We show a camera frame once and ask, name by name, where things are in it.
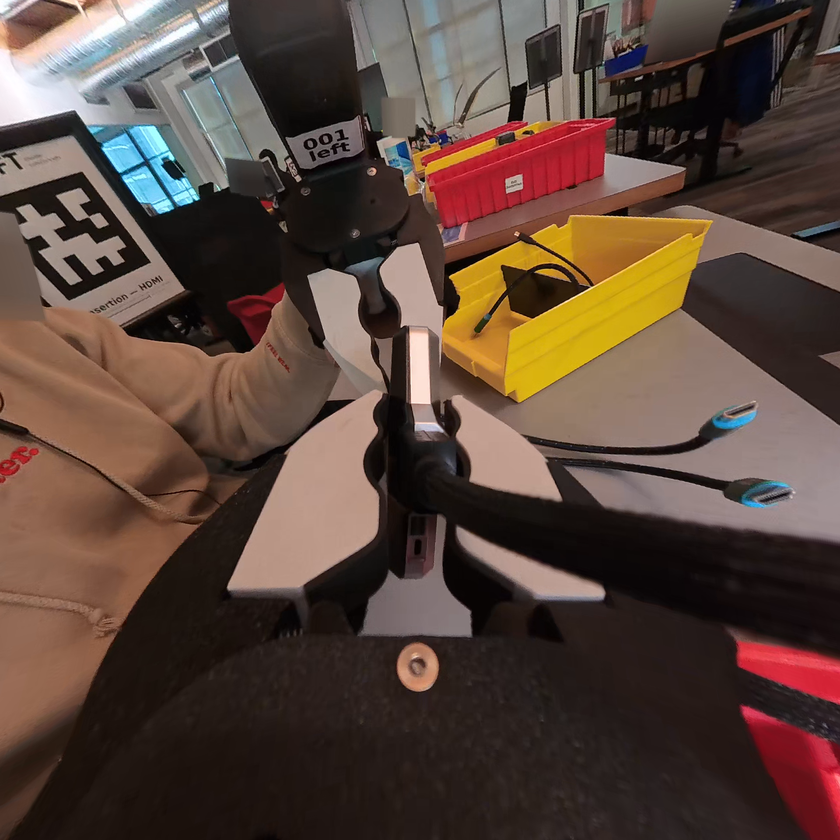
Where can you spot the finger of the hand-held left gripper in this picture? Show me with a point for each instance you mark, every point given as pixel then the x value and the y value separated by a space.
pixel 334 302
pixel 413 282

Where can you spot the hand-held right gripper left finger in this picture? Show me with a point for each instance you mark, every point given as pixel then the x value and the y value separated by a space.
pixel 308 512

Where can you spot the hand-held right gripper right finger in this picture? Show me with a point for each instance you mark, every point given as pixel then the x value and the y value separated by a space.
pixel 495 436

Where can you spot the grey USB hub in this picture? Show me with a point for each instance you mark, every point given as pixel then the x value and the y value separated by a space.
pixel 420 367

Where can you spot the yellow plastic bin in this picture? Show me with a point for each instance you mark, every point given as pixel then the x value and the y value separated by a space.
pixel 433 164
pixel 590 328

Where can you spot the red cloth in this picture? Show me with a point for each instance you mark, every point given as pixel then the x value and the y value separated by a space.
pixel 256 318

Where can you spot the black divider plate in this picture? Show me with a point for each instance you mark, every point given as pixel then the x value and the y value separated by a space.
pixel 544 289

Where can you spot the person's beige hoodie torso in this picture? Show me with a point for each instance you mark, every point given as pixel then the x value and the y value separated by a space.
pixel 79 525

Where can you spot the black panel on pole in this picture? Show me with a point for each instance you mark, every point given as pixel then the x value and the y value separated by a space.
pixel 592 39
pixel 543 56

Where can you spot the black framed marker sign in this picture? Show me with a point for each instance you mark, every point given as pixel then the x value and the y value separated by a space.
pixel 72 229

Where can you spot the dark desk with wooden edge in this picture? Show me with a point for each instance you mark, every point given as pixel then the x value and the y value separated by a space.
pixel 689 62

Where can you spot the silver air duct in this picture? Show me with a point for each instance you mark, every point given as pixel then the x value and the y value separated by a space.
pixel 131 39

